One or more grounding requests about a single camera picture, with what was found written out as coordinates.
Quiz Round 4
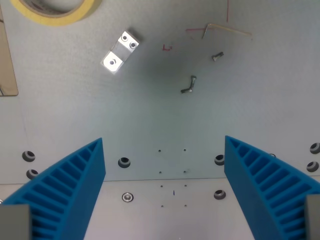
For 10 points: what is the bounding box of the silver table bolt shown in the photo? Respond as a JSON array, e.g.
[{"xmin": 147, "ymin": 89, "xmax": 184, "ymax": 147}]
[{"xmin": 121, "ymin": 192, "xmax": 135, "ymax": 203}]

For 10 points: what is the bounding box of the yellow masking tape roll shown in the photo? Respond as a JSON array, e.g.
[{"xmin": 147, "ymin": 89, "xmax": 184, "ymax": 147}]
[{"xmin": 9, "ymin": 0, "xmax": 103, "ymax": 27}]

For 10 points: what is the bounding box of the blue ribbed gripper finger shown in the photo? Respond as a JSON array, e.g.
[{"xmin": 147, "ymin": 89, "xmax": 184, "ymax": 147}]
[
  {"xmin": 0, "ymin": 137, "xmax": 106, "ymax": 240},
  {"xmin": 223, "ymin": 135, "xmax": 320, "ymax": 240}
]

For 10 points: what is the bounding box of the metal hex allen key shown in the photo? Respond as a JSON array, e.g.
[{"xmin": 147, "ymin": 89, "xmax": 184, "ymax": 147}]
[{"xmin": 201, "ymin": 23, "xmax": 253, "ymax": 40}]

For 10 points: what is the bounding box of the silver metal bracket block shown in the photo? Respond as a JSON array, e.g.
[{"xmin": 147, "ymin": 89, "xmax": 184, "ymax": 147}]
[{"xmin": 100, "ymin": 28, "xmax": 144, "ymax": 76}]

